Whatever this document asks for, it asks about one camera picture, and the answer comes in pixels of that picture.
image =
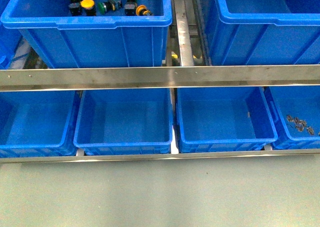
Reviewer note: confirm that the blue bin with buttons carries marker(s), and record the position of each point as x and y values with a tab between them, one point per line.
104	40

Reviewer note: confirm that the steel front shelf rail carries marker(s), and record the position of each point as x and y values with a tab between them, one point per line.
158	77

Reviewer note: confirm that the lower far left blue bin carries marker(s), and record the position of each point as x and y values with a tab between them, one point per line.
38	123

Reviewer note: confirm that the lower middle left blue bin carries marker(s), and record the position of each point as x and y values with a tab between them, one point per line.
125	122

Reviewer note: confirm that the lower middle right blue bin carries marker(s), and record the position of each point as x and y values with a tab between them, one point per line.
223	119

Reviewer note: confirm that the small dark metal parts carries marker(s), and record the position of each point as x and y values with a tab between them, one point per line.
301	127

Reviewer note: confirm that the green push button lying sideways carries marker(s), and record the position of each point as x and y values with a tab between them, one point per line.
109	6

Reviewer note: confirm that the yellow mushroom push button upright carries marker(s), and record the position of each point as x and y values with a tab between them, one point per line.
89	7

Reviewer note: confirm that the steel shelf rail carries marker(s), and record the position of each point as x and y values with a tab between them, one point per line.
158	77
268	152

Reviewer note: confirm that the green push button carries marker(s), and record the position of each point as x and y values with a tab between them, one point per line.
74	7
130	7

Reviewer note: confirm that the upper far left blue bin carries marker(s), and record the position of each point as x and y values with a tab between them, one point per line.
9	40

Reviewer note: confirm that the green push button right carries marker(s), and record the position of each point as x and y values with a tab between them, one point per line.
130	7

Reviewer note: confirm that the steel lower shelf rail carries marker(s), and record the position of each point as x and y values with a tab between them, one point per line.
268	152

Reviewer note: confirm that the empty upper blue bin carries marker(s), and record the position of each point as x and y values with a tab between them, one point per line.
262	32

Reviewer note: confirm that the lower far right blue bin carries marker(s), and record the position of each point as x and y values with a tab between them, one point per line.
299	101

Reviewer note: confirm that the green push button far left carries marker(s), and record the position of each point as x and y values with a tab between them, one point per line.
74	7

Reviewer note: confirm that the steel divider rail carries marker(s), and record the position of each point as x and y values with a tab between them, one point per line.
183	34

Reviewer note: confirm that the yellow push button lying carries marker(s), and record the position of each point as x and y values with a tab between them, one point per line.
142	10

